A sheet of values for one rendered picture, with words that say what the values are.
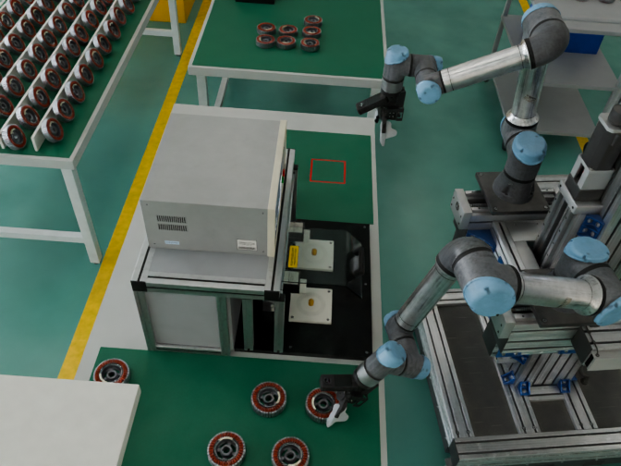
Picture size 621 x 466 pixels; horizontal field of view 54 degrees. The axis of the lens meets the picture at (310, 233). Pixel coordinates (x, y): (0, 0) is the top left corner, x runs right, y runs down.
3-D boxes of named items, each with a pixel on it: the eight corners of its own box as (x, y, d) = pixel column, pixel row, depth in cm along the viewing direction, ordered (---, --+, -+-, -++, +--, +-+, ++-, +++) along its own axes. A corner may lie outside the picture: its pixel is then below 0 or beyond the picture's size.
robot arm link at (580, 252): (581, 258, 191) (599, 227, 181) (603, 291, 182) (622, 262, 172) (547, 262, 189) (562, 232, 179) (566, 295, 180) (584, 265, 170)
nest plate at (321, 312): (332, 290, 223) (332, 288, 222) (331, 324, 213) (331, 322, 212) (291, 288, 223) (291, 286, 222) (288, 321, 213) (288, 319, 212)
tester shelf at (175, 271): (294, 158, 228) (295, 148, 225) (279, 301, 181) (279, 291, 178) (178, 149, 228) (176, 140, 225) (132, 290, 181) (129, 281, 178)
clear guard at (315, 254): (360, 243, 208) (362, 231, 204) (361, 299, 192) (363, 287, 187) (266, 237, 208) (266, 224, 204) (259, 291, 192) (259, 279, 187)
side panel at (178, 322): (231, 349, 206) (226, 289, 183) (230, 356, 204) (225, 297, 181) (150, 342, 206) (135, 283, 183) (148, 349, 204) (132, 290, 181)
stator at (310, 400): (337, 390, 197) (338, 385, 195) (342, 423, 190) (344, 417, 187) (303, 393, 196) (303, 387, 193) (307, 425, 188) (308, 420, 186)
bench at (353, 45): (367, 40, 511) (379, -52, 457) (371, 184, 383) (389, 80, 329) (237, 30, 511) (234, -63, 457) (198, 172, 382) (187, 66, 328)
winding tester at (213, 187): (286, 166, 218) (286, 119, 203) (273, 257, 187) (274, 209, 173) (177, 159, 217) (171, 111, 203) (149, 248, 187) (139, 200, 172)
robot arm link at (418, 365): (424, 340, 187) (397, 334, 181) (436, 373, 179) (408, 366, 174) (408, 354, 191) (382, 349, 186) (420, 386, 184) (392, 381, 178)
